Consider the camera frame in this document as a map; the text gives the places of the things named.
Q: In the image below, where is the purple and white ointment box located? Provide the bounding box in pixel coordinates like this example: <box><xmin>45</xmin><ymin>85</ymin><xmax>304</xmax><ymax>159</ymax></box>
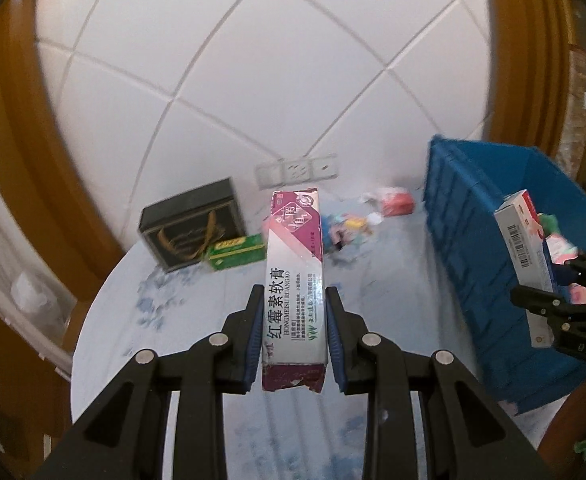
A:
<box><xmin>261</xmin><ymin>186</ymin><xmax>329</xmax><ymax>393</ymax></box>

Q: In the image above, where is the pink and green packet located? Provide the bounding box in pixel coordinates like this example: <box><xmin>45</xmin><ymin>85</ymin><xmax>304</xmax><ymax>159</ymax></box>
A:
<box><xmin>546</xmin><ymin>235</ymin><xmax>580</xmax><ymax>264</ymax></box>

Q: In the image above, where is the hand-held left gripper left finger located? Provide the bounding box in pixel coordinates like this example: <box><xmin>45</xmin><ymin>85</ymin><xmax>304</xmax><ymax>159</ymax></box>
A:
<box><xmin>33</xmin><ymin>284</ymin><xmax>266</xmax><ymax>480</ymax></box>

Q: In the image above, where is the colourful small packets heap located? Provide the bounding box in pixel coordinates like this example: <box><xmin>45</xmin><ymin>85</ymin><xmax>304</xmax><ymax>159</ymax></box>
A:
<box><xmin>322</xmin><ymin>212</ymin><xmax>376</xmax><ymax>256</ymax></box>

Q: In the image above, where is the green and yellow medicine box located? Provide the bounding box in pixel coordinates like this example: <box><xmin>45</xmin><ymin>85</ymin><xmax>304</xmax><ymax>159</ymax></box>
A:
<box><xmin>205</xmin><ymin>234</ymin><xmax>268</xmax><ymax>273</ymax></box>

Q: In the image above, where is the black gift box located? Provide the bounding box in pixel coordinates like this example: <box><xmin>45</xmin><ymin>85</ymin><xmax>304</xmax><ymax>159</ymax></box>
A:
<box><xmin>139</xmin><ymin>176</ymin><xmax>246</xmax><ymax>273</ymax></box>

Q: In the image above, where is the blue plastic crate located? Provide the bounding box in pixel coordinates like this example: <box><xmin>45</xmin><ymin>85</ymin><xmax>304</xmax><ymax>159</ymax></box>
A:
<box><xmin>423</xmin><ymin>135</ymin><xmax>586</xmax><ymax>415</ymax></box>

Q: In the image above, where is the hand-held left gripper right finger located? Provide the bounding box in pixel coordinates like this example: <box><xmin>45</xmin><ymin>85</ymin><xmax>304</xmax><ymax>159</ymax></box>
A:
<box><xmin>324</xmin><ymin>285</ymin><xmax>554</xmax><ymax>480</ymax></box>

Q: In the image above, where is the wall socket panel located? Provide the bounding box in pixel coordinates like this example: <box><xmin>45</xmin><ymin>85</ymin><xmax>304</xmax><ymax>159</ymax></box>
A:
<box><xmin>254</xmin><ymin>155</ymin><xmax>339</xmax><ymax>190</ymax></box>

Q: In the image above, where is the white fluted moulding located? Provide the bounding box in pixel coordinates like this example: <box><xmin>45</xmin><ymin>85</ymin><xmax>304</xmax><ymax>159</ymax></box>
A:
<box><xmin>0</xmin><ymin>145</ymin><xmax>78</xmax><ymax>376</ymax></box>

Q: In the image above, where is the white and red medicine box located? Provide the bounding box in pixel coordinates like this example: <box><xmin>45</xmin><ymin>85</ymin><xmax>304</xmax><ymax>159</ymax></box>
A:
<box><xmin>493</xmin><ymin>189</ymin><xmax>556</xmax><ymax>348</ymax></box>

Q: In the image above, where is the brown wooden headboard frame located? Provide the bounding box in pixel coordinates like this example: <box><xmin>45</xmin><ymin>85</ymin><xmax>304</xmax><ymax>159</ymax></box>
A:
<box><xmin>0</xmin><ymin>0</ymin><xmax>586</xmax><ymax>281</ymax></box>

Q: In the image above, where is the pink tissue pack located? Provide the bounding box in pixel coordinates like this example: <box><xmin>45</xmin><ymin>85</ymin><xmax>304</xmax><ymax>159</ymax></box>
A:
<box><xmin>363</xmin><ymin>187</ymin><xmax>416</xmax><ymax>217</ymax></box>

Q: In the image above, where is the white padded headboard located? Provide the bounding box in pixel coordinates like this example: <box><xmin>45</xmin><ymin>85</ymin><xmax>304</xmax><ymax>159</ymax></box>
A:
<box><xmin>33</xmin><ymin>0</ymin><xmax>494</xmax><ymax>261</ymax></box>

